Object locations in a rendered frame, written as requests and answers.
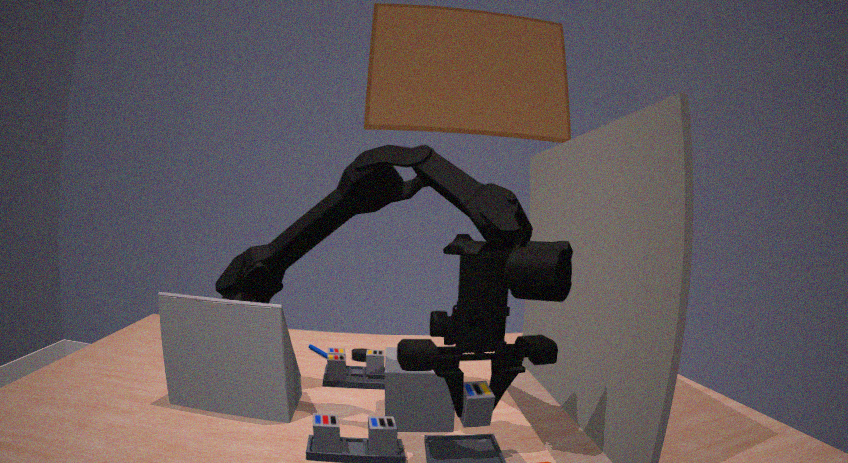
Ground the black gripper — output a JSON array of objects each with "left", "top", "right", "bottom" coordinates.
[{"left": 397, "top": 295, "right": 558, "bottom": 418}]

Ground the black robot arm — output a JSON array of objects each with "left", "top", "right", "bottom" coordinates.
[{"left": 216, "top": 145, "right": 573, "bottom": 304}]

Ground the blue thin rod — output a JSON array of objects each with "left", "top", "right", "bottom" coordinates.
[{"left": 308, "top": 345, "right": 328, "bottom": 358}]

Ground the grey flat panel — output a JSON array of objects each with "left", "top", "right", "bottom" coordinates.
[{"left": 522, "top": 93, "right": 694, "bottom": 463}]

